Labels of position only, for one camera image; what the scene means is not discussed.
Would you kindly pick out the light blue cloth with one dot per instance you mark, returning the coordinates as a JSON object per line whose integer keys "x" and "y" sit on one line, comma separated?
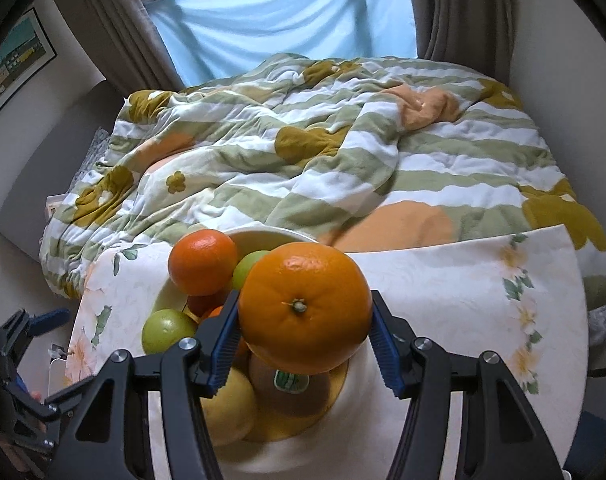
{"x": 283, "y": 15}

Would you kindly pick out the brown kiwi with green sticker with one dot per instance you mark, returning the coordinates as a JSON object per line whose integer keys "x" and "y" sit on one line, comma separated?
{"x": 303, "y": 402}

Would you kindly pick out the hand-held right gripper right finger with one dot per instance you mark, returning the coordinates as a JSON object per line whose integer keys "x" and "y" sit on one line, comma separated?
{"x": 385, "y": 352}

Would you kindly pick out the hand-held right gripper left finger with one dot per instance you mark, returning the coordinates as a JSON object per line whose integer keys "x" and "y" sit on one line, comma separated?
{"x": 225, "y": 345}

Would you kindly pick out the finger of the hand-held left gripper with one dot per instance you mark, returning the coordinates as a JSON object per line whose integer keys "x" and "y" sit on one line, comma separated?
{"x": 58, "y": 402}
{"x": 45, "y": 318}

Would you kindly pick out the red cherry tomato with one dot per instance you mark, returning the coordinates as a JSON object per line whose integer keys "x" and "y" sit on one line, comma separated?
{"x": 203, "y": 302}

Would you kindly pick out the patterned grey pillow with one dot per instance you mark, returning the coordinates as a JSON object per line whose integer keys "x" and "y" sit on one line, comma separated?
{"x": 94, "y": 147}

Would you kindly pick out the green striped floral quilt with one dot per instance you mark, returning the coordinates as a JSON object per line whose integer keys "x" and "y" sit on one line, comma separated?
{"x": 333, "y": 150}

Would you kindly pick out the grey curtain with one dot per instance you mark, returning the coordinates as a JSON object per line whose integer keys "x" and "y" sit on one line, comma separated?
{"x": 458, "y": 10}
{"x": 118, "y": 20}

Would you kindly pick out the dark blue cloth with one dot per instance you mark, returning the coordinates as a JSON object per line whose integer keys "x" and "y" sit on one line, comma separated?
{"x": 595, "y": 450}

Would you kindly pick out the green round fruit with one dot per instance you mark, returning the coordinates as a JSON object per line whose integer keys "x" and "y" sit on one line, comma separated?
{"x": 250, "y": 267}
{"x": 168, "y": 331}

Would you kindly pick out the framed wall picture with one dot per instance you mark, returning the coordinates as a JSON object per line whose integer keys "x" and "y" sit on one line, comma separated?
{"x": 13, "y": 60}

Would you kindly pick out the grey headboard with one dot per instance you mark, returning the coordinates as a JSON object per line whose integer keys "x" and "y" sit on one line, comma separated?
{"x": 48, "y": 175}

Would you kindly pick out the orange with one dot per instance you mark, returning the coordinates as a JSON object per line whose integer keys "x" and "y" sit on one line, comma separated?
{"x": 203, "y": 262}
{"x": 305, "y": 305}

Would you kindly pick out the small orange tangerine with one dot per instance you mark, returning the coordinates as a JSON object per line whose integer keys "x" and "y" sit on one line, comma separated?
{"x": 216, "y": 313}

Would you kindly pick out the white floral tablecloth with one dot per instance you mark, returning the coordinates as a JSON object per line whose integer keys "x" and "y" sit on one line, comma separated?
{"x": 458, "y": 300}

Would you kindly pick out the cream yellow plate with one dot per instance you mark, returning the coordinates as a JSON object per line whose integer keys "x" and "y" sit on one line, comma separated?
{"x": 308, "y": 440}

